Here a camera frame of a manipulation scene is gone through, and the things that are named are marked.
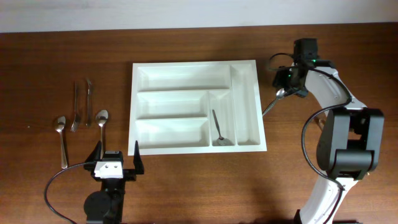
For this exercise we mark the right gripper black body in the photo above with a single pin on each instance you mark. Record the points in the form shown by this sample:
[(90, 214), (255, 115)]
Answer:
[(284, 76)]

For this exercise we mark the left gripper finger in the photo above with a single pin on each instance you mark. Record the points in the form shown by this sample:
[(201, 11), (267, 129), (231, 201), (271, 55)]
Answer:
[(137, 161), (96, 154)]

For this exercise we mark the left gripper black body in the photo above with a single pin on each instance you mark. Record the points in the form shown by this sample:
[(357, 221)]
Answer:
[(129, 175)]

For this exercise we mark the small dark teaspoon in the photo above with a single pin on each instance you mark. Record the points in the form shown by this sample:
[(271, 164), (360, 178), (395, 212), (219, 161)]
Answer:
[(221, 141)]

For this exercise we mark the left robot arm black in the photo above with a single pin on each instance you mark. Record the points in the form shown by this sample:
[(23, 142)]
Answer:
[(106, 205)]

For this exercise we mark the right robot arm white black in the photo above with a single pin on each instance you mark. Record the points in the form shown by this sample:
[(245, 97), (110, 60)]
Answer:
[(349, 145)]

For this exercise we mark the silver fork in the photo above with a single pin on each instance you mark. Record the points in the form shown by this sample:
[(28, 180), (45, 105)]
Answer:
[(76, 120)]

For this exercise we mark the silver spoon near left gripper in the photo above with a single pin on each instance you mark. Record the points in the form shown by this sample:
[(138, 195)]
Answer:
[(101, 119)]

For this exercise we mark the silver spoon far left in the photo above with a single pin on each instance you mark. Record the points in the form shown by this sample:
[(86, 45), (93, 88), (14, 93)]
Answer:
[(59, 127)]

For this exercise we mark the silver butter knife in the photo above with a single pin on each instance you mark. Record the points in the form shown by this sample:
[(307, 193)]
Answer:
[(88, 102)]

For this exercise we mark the white plastic cutlery tray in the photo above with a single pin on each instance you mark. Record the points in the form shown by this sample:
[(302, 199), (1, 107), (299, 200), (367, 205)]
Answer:
[(172, 103)]

